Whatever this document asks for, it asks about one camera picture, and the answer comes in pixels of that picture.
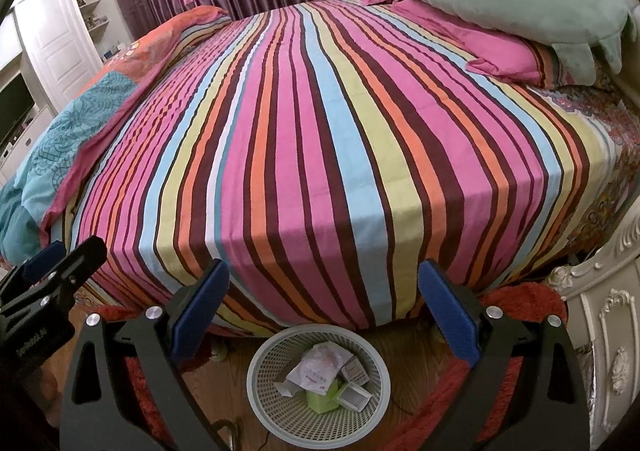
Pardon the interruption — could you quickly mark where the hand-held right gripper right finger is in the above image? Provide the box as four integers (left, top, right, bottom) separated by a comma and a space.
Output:
417, 258, 591, 451

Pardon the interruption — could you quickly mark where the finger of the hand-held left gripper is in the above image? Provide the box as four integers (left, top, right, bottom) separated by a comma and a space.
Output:
0, 240, 67, 313
35, 236, 108, 317

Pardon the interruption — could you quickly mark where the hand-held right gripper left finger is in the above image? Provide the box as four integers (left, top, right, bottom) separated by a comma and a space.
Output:
59, 258, 231, 451

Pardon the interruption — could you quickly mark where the white printed carton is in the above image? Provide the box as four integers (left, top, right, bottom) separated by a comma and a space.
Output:
342, 356, 371, 387

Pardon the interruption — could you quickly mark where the white plastic mesh basket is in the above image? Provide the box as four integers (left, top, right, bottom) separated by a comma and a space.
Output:
247, 323, 391, 449

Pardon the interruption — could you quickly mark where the light green box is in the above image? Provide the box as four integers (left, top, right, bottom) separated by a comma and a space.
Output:
305, 388, 346, 414
336, 381, 373, 413

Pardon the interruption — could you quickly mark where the white plastic pouch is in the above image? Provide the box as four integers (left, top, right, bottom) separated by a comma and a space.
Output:
287, 343, 358, 394

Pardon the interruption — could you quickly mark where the orange and teal quilt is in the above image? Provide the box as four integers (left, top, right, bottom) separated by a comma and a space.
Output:
0, 6, 233, 262

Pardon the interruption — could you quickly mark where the white television cabinet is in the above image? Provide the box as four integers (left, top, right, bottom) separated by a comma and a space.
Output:
0, 14, 56, 182

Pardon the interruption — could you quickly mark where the striped bedsheet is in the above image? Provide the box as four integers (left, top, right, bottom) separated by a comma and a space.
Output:
60, 0, 626, 337

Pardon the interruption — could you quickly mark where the white wardrobe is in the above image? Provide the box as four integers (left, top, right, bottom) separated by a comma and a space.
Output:
12, 0, 111, 112

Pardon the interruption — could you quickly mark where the floral bed skirt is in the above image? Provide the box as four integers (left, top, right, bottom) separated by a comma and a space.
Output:
555, 76, 640, 262

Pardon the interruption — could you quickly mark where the large pink pillow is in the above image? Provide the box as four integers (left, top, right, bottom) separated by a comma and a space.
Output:
390, 0, 561, 87

